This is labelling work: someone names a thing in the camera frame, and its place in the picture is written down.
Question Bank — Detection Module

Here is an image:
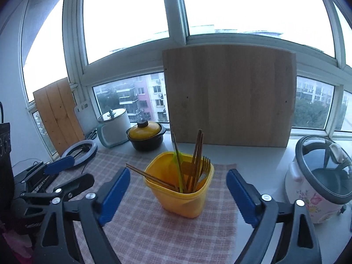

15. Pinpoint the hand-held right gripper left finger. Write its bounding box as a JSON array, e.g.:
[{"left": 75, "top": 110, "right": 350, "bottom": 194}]
[{"left": 32, "top": 167, "right": 131, "bottom": 264}]

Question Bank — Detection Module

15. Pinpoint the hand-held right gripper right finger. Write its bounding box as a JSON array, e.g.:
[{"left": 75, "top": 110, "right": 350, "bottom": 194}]
[{"left": 225, "top": 169, "right": 323, "bottom": 264}]

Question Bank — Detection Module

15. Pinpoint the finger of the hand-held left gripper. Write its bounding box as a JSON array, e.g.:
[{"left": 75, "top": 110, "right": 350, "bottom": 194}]
[
  {"left": 53, "top": 174, "right": 95, "bottom": 199},
  {"left": 42, "top": 155, "right": 75, "bottom": 176}
]

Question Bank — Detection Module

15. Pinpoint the metal fork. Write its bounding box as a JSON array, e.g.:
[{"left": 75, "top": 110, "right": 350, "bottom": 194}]
[{"left": 196, "top": 156, "right": 212, "bottom": 189}]

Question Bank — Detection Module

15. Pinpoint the yellow plastic container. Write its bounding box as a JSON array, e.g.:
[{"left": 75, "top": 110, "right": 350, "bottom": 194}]
[{"left": 144, "top": 151, "right": 215, "bottom": 218}]

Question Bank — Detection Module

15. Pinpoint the green plastic spoon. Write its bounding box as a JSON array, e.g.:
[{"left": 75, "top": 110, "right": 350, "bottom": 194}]
[{"left": 173, "top": 151, "right": 185, "bottom": 193}]

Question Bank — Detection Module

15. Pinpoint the person's left forearm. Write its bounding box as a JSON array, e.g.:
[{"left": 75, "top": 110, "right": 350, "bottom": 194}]
[{"left": 0, "top": 224, "right": 35, "bottom": 264}]

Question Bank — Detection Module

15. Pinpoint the white cutting board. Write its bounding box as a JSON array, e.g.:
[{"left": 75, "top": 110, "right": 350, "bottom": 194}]
[{"left": 73, "top": 102, "right": 95, "bottom": 141}]

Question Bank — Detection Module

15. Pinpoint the orange plank board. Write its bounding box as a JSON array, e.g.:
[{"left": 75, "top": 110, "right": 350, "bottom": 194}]
[{"left": 33, "top": 77, "right": 86, "bottom": 157}]

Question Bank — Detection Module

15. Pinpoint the floral white slow cooker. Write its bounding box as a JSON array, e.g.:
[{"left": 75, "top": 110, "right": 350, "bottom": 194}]
[{"left": 284, "top": 135, "right": 352, "bottom": 224}]

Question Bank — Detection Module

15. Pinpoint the black pot with yellow lid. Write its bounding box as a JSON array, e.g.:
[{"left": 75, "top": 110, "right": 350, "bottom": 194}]
[{"left": 126, "top": 119, "right": 167, "bottom": 152}]

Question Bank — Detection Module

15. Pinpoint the white cooker with glass lid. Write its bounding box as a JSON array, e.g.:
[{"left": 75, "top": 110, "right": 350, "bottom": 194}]
[{"left": 97, "top": 108, "right": 131, "bottom": 148}]

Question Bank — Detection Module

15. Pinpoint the pink plaid cloth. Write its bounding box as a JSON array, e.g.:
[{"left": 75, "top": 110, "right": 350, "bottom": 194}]
[{"left": 59, "top": 150, "right": 238, "bottom": 264}]

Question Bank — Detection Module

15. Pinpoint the large pale wooden board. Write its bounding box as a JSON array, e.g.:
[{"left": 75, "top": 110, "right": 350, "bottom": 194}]
[{"left": 162, "top": 45, "right": 297, "bottom": 147}]

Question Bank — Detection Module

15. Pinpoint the white ring light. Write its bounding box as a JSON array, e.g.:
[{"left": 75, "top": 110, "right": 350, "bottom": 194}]
[{"left": 61, "top": 139, "right": 98, "bottom": 168}]

